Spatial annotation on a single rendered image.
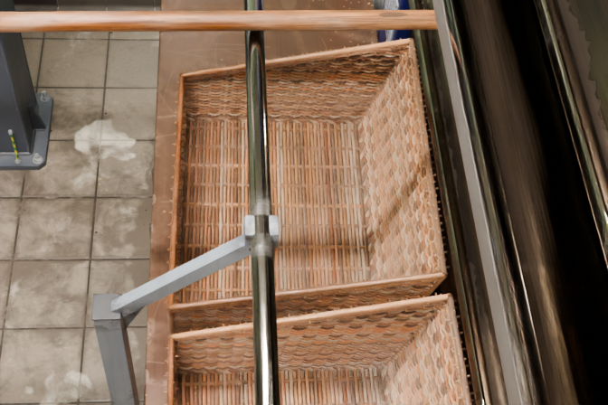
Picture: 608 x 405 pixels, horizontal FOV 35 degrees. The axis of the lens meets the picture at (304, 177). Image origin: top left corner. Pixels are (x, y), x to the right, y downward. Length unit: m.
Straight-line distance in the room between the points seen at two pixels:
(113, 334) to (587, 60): 0.81
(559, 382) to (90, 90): 2.22
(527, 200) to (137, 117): 1.97
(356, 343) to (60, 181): 1.29
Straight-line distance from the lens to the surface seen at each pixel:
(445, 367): 1.61
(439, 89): 1.75
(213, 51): 2.26
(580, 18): 1.13
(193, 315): 1.73
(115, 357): 1.57
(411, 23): 1.49
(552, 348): 0.97
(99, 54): 3.07
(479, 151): 1.04
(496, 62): 1.17
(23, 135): 2.76
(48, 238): 2.68
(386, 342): 1.74
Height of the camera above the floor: 2.24
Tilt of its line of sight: 54 degrees down
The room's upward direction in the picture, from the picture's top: 7 degrees clockwise
